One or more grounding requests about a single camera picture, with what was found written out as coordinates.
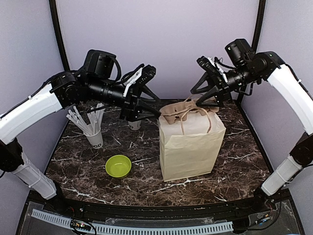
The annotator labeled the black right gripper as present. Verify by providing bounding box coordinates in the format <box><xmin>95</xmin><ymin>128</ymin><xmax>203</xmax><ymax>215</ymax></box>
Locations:
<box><xmin>191</xmin><ymin>63</ymin><xmax>259</xmax><ymax>106</ymax></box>

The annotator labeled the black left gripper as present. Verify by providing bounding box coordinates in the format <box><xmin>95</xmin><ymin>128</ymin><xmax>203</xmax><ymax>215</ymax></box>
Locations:
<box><xmin>87</xmin><ymin>75</ymin><xmax>162</xmax><ymax>122</ymax></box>

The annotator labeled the white paper coffee cup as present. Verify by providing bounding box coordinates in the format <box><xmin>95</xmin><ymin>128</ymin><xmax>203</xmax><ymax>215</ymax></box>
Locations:
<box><xmin>128</xmin><ymin>120</ymin><xmax>141</xmax><ymax>130</ymax></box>

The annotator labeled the brown cardboard cup carrier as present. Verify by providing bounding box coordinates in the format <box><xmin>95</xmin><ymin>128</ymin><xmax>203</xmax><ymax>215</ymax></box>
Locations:
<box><xmin>159</xmin><ymin>99</ymin><xmax>219</xmax><ymax>124</ymax></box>

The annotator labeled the brown paper takeout bag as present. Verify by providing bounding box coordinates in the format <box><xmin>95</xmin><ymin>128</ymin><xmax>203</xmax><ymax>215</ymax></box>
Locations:
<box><xmin>158</xmin><ymin>112</ymin><xmax>226</xmax><ymax>182</ymax></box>

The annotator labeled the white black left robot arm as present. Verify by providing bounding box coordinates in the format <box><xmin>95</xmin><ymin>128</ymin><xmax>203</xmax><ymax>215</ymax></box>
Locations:
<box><xmin>0</xmin><ymin>64</ymin><xmax>160</xmax><ymax>213</ymax></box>

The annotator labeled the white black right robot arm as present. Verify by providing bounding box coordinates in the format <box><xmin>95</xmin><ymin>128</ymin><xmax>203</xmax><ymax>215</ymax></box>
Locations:
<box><xmin>190</xmin><ymin>51</ymin><xmax>313</xmax><ymax>212</ymax></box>

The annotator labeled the bundle of white wrapped straws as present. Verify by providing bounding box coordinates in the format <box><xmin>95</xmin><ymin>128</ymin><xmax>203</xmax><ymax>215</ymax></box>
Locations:
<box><xmin>66</xmin><ymin>103</ymin><xmax>105</xmax><ymax>137</ymax></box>

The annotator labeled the white cup holding straws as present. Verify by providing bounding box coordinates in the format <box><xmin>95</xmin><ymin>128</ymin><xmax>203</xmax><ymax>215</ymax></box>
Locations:
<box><xmin>84</xmin><ymin>130</ymin><xmax>103</xmax><ymax>149</ymax></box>

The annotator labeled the lime green bowl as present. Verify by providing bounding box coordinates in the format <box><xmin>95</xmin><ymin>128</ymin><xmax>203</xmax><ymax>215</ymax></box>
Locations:
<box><xmin>105</xmin><ymin>155</ymin><xmax>132</xmax><ymax>179</ymax></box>

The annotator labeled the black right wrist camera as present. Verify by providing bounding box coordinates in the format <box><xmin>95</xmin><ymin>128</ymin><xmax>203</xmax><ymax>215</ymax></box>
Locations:
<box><xmin>225</xmin><ymin>39</ymin><xmax>255</xmax><ymax>67</ymax></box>

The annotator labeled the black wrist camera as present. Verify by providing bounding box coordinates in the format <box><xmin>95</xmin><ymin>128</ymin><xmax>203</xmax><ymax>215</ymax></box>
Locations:
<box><xmin>83</xmin><ymin>49</ymin><xmax>116</xmax><ymax>79</ymax></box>
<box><xmin>225</xmin><ymin>39</ymin><xmax>255</xmax><ymax>67</ymax></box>

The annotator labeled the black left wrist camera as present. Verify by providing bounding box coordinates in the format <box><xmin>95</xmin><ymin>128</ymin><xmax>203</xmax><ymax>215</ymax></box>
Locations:
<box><xmin>83</xmin><ymin>49</ymin><xmax>116</xmax><ymax>79</ymax></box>

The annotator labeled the black corner frame post left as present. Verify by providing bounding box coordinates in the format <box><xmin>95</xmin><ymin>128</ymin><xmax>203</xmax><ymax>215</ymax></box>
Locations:
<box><xmin>48</xmin><ymin>0</ymin><xmax>70</xmax><ymax>71</ymax></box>

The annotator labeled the black corner frame post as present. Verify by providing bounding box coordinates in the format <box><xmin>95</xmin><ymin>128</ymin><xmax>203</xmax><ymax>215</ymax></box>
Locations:
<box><xmin>237</xmin><ymin>0</ymin><xmax>266</xmax><ymax>105</ymax></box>
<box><xmin>48</xmin><ymin>0</ymin><xmax>70</xmax><ymax>71</ymax></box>

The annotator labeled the black corner frame post right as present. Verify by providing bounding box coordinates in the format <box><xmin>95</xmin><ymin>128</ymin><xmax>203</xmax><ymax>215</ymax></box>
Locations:
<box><xmin>237</xmin><ymin>0</ymin><xmax>266</xmax><ymax>105</ymax></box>

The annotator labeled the black front table rail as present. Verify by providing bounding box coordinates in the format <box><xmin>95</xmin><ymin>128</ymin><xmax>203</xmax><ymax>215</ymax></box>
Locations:
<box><xmin>26</xmin><ymin>189</ymin><xmax>291</xmax><ymax>223</ymax></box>

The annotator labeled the white slotted cable duct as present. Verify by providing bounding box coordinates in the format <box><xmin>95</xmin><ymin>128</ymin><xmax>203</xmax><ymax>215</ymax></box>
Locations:
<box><xmin>31</xmin><ymin>209</ymin><xmax>234</xmax><ymax>235</ymax></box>

